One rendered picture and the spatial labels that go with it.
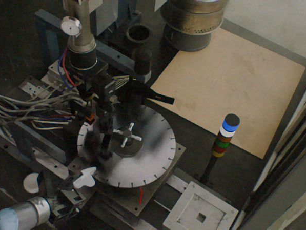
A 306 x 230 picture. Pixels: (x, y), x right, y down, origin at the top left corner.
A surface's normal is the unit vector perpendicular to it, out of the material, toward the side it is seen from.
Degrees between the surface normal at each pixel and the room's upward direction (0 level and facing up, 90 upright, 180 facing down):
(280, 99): 0
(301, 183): 90
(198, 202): 0
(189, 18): 90
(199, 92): 0
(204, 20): 90
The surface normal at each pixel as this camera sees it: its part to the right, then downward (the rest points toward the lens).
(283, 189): -0.55, 0.66
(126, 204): 0.09, -0.57
